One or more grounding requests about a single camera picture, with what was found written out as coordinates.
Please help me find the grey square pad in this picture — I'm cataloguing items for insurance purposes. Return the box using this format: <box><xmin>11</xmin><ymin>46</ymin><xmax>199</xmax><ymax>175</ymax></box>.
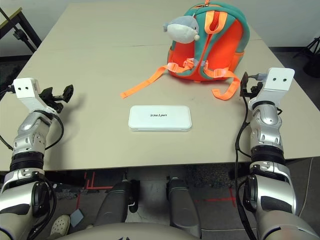
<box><xmin>69</xmin><ymin>209</ymin><xmax>85</xmax><ymax>227</ymax></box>

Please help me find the black foam floor mat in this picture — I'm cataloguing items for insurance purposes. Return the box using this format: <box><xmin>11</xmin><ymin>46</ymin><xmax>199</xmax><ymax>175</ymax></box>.
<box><xmin>0</xmin><ymin>61</ymin><xmax>28</xmax><ymax>96</ymax></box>

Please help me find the beige robot torso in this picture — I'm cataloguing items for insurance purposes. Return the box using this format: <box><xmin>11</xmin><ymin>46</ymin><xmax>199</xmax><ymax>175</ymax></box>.
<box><xmin>53</xmin><ymin>221</ymin><xmax>198</xmax><ymax>240</ymax></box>

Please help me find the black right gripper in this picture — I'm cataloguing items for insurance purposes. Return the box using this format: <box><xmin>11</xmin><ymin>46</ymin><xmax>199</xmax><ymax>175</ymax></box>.
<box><xmin>240</xmin><ymin>71</ymin><xmax>263</xmax><ymax>101</ymax></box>

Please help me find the grey left robot leg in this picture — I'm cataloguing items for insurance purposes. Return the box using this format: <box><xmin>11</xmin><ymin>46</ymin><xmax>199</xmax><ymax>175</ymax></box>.
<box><xmin>93</xmin><ymin>178</ymin><xmax>141</xmax><ymax>226</ymax></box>

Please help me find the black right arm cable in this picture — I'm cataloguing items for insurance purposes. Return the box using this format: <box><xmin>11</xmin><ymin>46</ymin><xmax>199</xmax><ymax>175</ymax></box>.
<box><xmin>233</xmin><ymin>72</ymin><xmax>258</xmax><ymax>240</ymax></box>

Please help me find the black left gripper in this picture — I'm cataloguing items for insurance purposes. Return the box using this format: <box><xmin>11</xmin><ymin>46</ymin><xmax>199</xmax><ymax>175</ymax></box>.
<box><xmin>41</xmin><ymin>84</ymin><xmax>75</xmax><ymax>114</ymax></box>

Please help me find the grey plush shark toy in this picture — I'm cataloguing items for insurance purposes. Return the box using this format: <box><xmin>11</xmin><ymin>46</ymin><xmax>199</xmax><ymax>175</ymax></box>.
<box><xmin>163</xmin><ymin>15</ymin><xmax>201</xmax><ymax>44</ymax></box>

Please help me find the black tripod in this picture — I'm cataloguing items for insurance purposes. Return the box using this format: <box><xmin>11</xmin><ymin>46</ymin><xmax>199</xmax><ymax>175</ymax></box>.
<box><xmin>292</xmin><ymin>36</ymin><xmax>320</xmax><ymax>59</ymax></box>

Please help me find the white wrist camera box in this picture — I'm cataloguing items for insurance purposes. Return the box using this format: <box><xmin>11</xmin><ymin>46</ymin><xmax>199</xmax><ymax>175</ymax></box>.
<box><xmin>12</xmin><ymin>77</ymin><xmax>57</xmax><ymax>113</ymax></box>
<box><xmin>247</xmin><ymin>67</ymin><xmax>296</xmax><ymax>106</ymax></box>

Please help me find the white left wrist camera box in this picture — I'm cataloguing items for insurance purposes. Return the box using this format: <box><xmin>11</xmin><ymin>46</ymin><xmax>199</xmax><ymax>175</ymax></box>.
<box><xmin>12</xmin><ymin>77</ymin><xmax>57</xmax><ymax>113</ymax></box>

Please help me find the black clamp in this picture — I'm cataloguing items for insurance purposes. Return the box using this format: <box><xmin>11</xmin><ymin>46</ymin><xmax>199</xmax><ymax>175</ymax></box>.
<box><xmin>12</xmin><ymin>27</ymin><xmax>28</xmax><ymax>42</ymax></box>

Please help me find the black framed side table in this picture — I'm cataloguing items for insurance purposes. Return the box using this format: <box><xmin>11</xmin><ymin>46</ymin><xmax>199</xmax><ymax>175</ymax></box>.
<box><xmin>0</xmin><ymin>6</ymin><xmax>42</xmax><ymax>53</ymax></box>

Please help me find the grey right robot leg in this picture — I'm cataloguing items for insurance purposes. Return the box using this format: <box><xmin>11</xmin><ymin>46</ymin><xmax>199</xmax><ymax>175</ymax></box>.
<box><xmin>166</xmin><ymin>176</ymin><xmax>202</xmax><ymax>238</ymax></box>

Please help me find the white pencil case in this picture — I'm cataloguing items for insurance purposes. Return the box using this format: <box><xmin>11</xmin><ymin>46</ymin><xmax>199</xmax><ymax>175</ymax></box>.
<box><xmin>128</xmin><ymin>104</ymin><xmax>193</xmax><ymax>133</ymax></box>

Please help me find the orange and teal backpack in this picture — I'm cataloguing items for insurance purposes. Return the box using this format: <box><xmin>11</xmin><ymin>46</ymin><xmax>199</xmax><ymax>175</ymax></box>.
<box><xmin>119</xmin><ymin>0</ymin><xmax>251</xmax><ymax>101</ymax></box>

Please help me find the grey robot leg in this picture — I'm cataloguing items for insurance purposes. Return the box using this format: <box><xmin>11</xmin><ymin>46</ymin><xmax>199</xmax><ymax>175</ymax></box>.
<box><xmin>166</xmin><ymin>176</ymin><xmax>202</xmax><ymax>238</ymax></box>
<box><xmin>93</xmin><ymin>178</ymin><xmax>141</xmax><ymax>226</ymax></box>

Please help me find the black round bag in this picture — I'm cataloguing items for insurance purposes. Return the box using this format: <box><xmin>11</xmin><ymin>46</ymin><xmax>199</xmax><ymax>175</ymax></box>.
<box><xmin>303</xmin><ymin>58</ymin><xmax>320</xmax><ymax>77</ymax></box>

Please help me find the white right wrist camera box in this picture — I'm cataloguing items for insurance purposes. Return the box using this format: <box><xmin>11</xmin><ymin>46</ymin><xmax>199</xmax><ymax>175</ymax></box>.
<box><xmin>247</xmin><ymin>67</ymin><xmax>296</xmax><ymax>106</ymax></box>

